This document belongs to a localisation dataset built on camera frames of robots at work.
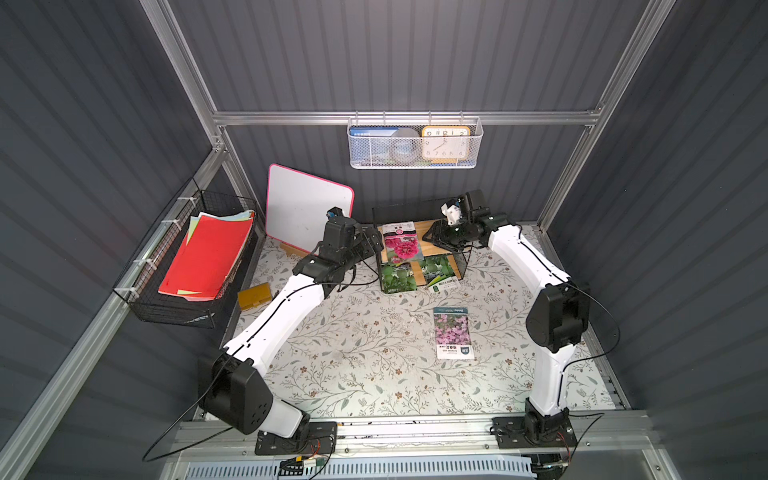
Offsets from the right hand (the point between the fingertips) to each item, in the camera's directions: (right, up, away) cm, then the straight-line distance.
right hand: (436, 236), depth 89 cm
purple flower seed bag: (+5, -30, +2) cm, 30 cm away
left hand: (-20, -1, -10) cm, 22 cm away
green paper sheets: (-65, +3, -12) cm, 66 cm away
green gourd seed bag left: (-11, -14, +13) cm, 22 cm away
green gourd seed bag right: (+3, -12, +14) cm, 19 cm away
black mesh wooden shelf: (+12, -8, +20) cm, 25 cm away
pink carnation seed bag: (-10, -2, +4) cm, 11 cm away
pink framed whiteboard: (-46, +11, +13) cm, 49 cm away
